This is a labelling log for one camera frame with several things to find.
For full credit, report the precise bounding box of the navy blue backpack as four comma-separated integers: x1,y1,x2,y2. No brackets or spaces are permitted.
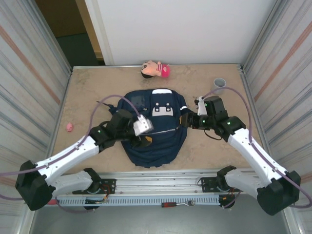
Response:
96,88,190,169

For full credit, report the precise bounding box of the grey cup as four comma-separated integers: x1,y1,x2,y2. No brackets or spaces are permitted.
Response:
214,78,227,96

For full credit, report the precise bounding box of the pink plush doll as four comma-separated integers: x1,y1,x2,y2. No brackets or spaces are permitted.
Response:
140,60,172,80

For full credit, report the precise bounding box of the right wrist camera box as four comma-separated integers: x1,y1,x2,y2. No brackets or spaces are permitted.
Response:
195,96,208,117

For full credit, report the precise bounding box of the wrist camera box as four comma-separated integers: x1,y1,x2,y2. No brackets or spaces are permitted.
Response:
195,96,208,117
133,117,155,137

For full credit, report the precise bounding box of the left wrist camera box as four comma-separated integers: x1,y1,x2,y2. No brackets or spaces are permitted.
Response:
133,117,155,137

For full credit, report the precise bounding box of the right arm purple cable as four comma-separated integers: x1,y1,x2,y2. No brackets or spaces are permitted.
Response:
203,86,309,209

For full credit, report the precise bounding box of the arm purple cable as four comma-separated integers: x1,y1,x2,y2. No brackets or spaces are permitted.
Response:
0,95,141,214
203,86,309,209

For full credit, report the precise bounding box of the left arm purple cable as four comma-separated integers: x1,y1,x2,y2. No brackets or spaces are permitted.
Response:
0,95,141,214

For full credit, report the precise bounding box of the aluminium rail frame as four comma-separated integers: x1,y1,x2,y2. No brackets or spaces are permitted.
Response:
25,170,292,197

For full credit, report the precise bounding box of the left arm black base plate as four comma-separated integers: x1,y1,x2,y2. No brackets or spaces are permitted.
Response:
82,178,117,195

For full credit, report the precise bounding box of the white slotted cable duct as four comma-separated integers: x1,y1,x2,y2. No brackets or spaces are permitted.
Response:
56,196,220,207

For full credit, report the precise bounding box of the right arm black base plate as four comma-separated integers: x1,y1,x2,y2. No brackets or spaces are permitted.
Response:
200,175,245,193

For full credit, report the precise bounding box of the red black wire harness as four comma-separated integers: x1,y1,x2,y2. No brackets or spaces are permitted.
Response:
101,184,116,203
219,187,238,208

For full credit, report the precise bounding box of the red handled ratchet wrench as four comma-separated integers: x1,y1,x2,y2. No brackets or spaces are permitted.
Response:
161,199,196,208

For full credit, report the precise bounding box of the white door frame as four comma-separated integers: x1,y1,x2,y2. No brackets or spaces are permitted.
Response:
84,0,115,66

